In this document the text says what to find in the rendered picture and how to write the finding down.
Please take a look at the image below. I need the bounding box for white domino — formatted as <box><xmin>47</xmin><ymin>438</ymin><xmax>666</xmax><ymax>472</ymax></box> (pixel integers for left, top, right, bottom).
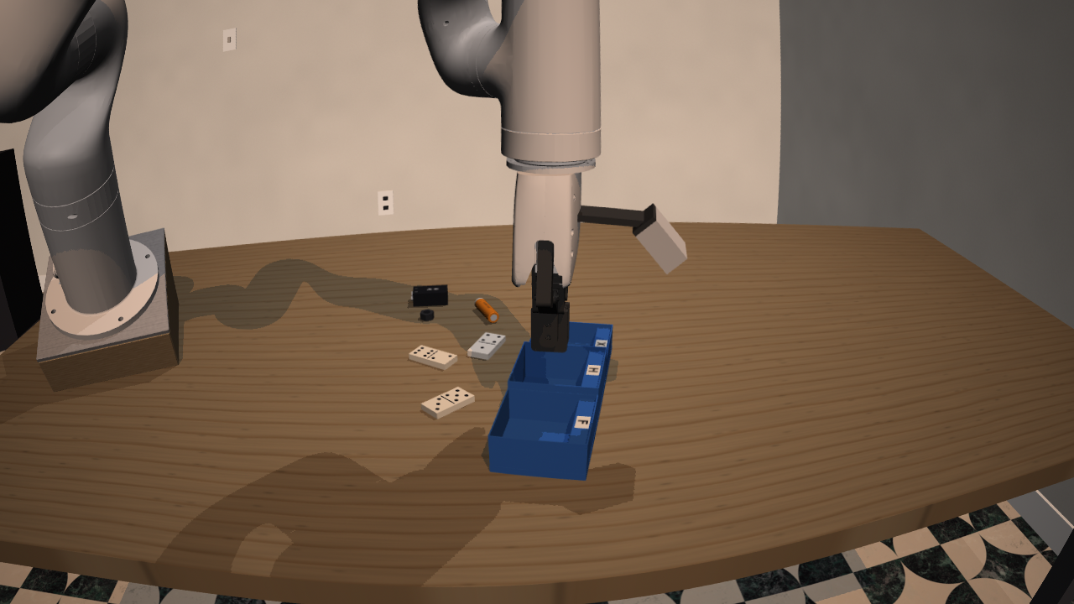
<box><xmin>467</xmin><ymin>332</ymin><xmax>506</xmax><ymax>360</ymax></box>

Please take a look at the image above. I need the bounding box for orange battery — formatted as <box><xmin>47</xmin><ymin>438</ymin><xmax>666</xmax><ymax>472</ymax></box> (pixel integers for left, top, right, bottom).
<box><xmin>474</xmin><ymin>298</ymin><xmax>499</xmax><ymax>323</ymax></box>

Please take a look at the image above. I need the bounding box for beige domino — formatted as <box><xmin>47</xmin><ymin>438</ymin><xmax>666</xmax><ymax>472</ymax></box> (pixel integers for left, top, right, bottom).
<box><xmin>409</xmin><ymin>346</ymin><xmax>458</xmax><ymax>370</ymax></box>
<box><xmin>421</xmin><ymin>387</ymin><xmax>475</xmax><ymax>419</ymax></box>

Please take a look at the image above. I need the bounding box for blue three-compartment bin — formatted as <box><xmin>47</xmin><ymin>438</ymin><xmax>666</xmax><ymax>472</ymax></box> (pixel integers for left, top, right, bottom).
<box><xmin>488</xmin><ymin>322</ymin><xmax>613</xmax><ymax>481</ymax></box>

